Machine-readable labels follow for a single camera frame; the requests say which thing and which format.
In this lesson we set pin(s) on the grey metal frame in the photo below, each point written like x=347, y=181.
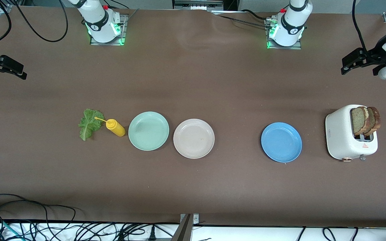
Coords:
x=198, y=4

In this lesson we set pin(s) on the white side bench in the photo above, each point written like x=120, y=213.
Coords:
x=246, y=234

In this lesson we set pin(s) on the white toaster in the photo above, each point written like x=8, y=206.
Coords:
x=338, y=134

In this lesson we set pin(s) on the grey metal bracket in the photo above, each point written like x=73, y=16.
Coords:
x=186, y=231

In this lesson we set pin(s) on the beige plate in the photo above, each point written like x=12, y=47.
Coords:
x=193, y=138

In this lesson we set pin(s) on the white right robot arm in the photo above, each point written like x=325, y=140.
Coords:
x=99, y=20

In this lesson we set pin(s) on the black power plug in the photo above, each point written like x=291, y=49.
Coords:
x=152, y=236

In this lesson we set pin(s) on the yellow mustard squeeze bottle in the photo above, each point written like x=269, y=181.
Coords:
x=116, y=128

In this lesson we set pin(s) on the blue plate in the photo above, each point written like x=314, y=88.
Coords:
x=281, y=142

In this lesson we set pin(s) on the brown bread slice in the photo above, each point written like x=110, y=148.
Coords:
x=375, y=118
x=358, y=120

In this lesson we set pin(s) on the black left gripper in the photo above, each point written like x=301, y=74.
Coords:
x=376, y=56

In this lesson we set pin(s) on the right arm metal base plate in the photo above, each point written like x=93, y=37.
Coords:
x=107, y=44

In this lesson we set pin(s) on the green lettuce leaf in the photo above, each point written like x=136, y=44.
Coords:
x=87, y=125

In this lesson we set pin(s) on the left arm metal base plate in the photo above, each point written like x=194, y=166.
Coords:
x=285, y=47

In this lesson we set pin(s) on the mint green plate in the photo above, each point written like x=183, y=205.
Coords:
x=148, y=131

